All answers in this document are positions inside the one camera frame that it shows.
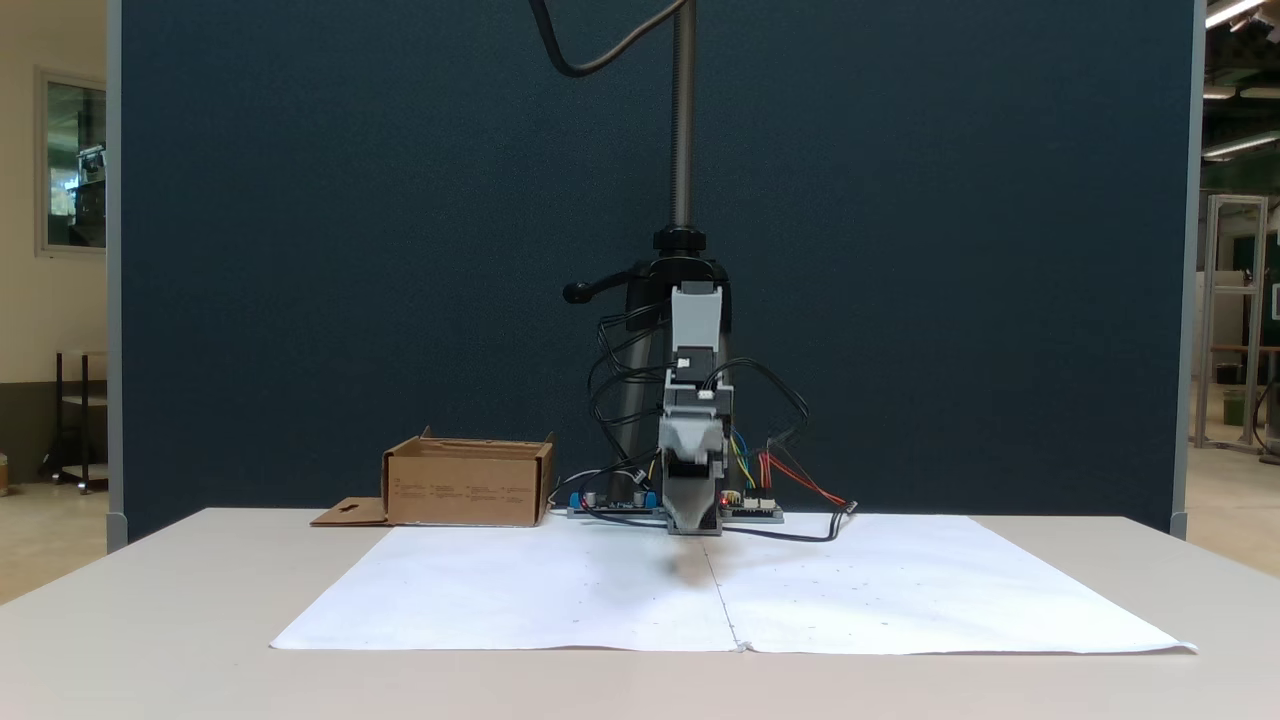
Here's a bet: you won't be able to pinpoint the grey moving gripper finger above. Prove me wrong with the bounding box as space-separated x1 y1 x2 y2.
658 416 729 474

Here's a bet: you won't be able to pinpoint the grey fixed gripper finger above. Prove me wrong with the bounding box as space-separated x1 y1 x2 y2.
664 476 724 534

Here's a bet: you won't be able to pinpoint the circuit board with white connectors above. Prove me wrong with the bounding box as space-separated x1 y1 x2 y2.
722 490 786 525

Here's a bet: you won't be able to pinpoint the circuit board with blue parts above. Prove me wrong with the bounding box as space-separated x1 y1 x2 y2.
566 486 667 519

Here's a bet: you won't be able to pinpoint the white paper sheet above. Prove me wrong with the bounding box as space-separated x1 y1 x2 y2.
270 514 1198 657

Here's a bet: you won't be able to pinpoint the brown cardboard box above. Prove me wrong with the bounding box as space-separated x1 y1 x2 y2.
310 427 557 529

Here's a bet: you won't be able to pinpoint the black tripod with metal pole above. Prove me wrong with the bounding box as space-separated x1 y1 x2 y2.
562 0 737 501

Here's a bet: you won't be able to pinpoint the dark blue partition panel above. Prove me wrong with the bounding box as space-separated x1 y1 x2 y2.
105 0 1207 553

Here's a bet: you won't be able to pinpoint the long ceiling light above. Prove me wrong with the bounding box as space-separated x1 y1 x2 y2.
1205 0 1269 29
1203 130 1280 161

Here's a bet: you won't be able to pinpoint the black shelf cart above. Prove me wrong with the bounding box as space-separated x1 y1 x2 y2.
40 350 108 496

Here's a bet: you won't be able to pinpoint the orange and red wires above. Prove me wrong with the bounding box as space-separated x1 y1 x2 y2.
758 438 849 507

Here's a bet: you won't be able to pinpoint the black cable on table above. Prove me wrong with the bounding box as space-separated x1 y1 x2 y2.
722 500 859 544

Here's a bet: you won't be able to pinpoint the thick black hanging cable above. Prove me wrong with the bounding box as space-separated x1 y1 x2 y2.
528 0 691 79

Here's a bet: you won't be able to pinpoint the aluminium profile frame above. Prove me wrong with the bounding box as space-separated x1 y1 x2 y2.
1193 194 1271 454

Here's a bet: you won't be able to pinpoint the framed wall window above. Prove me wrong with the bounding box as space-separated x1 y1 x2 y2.
35 67 108 259

